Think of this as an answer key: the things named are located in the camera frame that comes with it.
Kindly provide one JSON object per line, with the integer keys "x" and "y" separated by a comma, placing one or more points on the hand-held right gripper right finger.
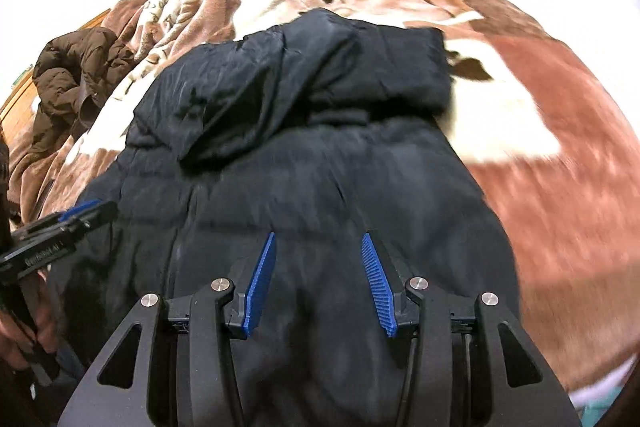
{"x": 380, "y": 292}

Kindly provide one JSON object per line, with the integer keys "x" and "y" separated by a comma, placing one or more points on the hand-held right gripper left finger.
{"x": 260, "y": 292}

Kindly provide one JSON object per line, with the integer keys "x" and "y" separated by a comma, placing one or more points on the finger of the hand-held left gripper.
{"x": 80, "y": 212}
{"x": 97, "y": 214}

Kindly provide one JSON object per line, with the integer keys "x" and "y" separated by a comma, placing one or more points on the black puffer jacket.
{"x": 300, "y": 157}

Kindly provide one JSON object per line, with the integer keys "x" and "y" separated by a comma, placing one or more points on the person's left hand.
{"x": 50, "y": 322}

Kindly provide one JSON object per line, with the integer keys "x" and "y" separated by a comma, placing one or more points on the brown puffer jacket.
{"x": 75, "y": 77}

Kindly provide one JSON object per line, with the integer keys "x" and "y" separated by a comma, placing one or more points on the green book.
{"x": 22, "y": 76}

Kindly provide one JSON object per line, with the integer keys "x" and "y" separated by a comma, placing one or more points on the brown printed blanket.
{"x": 525, "y": 157}

